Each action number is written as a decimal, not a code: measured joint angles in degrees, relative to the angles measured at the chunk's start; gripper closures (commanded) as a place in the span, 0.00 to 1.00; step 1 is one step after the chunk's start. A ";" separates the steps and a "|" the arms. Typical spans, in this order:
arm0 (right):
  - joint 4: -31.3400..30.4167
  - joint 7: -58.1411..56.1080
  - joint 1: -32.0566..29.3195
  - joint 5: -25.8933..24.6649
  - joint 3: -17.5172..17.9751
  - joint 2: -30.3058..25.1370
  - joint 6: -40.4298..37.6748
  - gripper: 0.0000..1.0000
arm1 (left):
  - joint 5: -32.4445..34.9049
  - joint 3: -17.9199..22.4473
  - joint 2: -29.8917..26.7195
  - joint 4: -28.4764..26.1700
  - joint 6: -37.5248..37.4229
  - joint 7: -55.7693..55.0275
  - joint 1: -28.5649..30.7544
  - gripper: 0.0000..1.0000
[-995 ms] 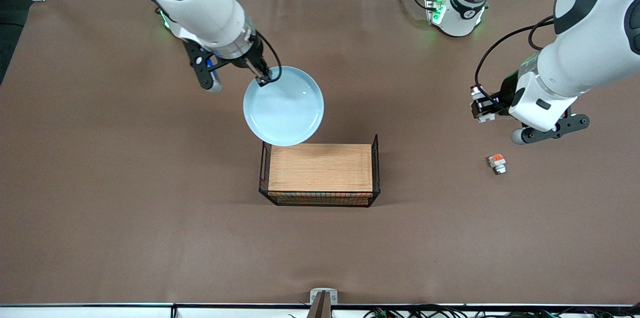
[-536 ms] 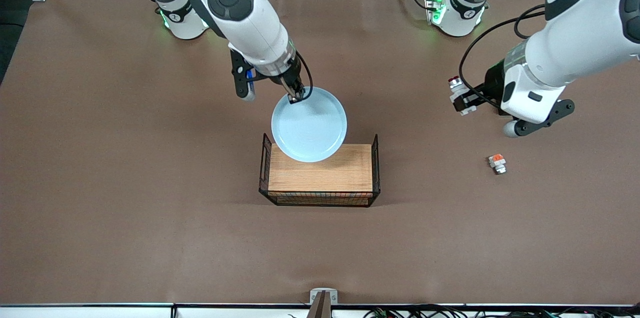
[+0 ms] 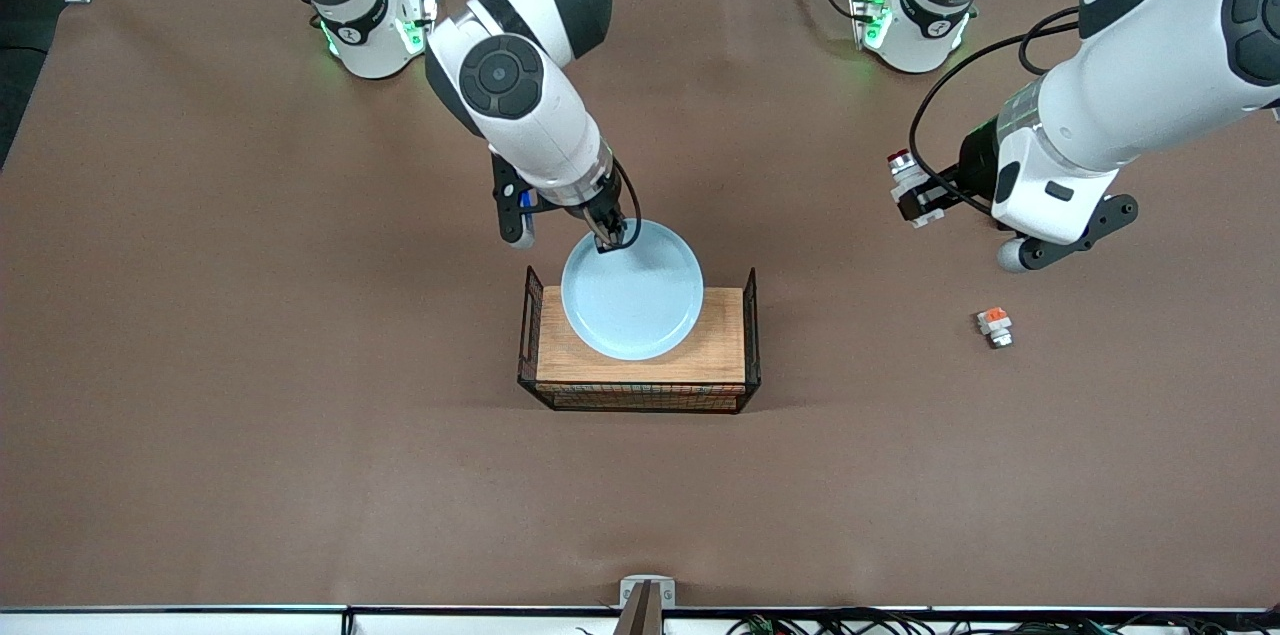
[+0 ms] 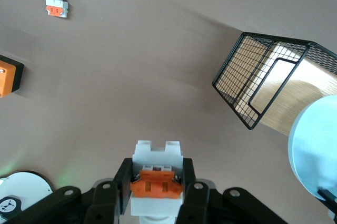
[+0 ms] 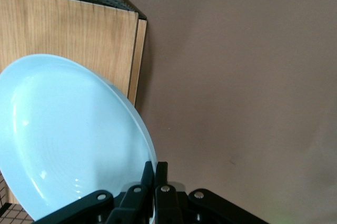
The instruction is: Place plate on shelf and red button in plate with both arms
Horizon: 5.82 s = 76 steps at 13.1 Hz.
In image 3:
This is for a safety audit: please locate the light blue round plate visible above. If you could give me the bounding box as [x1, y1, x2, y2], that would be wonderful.
[560, 219, 704, 362]

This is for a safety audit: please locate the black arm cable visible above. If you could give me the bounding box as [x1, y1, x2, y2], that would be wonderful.
[606, 158, 643, 252]
[909, 7, 1086, 216]

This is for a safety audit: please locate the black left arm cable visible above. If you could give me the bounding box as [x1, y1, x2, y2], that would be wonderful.
[909, 7, 1086, 216]

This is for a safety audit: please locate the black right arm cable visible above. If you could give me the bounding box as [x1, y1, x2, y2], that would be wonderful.
[606, 158, 643, 252]

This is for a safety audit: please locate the wooden tray with wire ends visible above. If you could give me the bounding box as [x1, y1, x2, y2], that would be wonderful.
[517, 265, 763, 414]

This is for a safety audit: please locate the black cable bundle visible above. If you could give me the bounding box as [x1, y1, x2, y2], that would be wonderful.
[730, 609, 1280, 635]

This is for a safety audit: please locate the wooden board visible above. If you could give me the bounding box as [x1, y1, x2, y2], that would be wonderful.
[536, 286, 747, 388]

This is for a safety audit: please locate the brown table cover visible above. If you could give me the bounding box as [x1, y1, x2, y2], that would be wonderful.
[0, 0, 1280, 611]

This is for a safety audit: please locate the grey metal bracket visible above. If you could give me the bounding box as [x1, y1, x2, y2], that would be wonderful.
[619, 575, 677, 635]

